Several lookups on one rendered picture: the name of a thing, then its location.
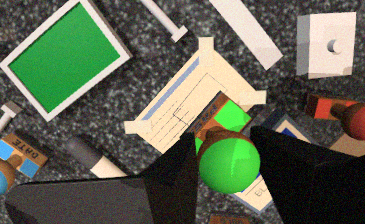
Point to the red rubber stamp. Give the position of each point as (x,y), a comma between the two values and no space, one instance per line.
(337,107)

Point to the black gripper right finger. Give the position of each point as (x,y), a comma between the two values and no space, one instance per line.
(308,183)

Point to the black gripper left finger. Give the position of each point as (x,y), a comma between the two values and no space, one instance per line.
(165,192)

